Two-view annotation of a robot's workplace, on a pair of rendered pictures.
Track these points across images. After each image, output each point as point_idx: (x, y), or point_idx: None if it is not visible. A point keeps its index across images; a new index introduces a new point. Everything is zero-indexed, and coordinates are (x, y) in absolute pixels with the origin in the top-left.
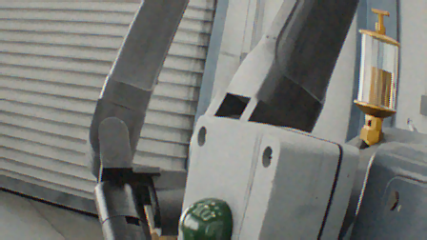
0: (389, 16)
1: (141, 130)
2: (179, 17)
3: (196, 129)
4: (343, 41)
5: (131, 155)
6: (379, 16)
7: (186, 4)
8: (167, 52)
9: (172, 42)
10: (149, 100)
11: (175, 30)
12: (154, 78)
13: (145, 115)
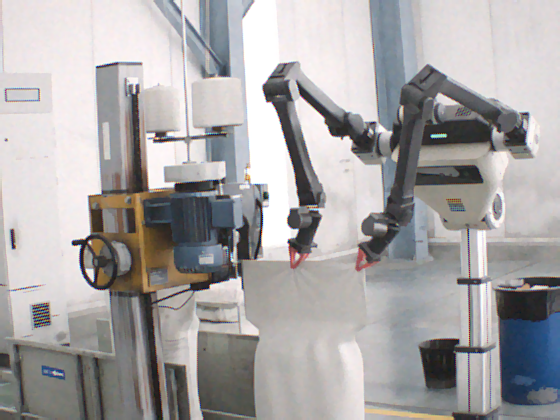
0: (245, 164)
1: (389, 201)
2: (397, 160)
3: (268, 184)
4: (292, 165)
5: (387, 209)
6: (247, 164)
7: (399, 154)
8: (396, 174)
9: (397, 170)
10: (390, 191)
11: (397, 166)
12: (393, 184)
13: (388, 196)
